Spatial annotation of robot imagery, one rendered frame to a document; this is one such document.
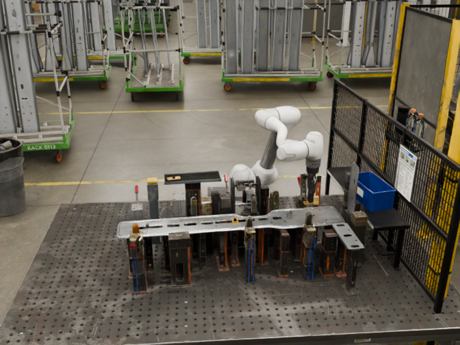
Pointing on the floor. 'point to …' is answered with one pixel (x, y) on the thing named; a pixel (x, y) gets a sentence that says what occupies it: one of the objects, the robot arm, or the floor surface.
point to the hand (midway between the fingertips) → (310, 196)
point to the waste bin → (11, 177)
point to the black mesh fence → (395, 190)
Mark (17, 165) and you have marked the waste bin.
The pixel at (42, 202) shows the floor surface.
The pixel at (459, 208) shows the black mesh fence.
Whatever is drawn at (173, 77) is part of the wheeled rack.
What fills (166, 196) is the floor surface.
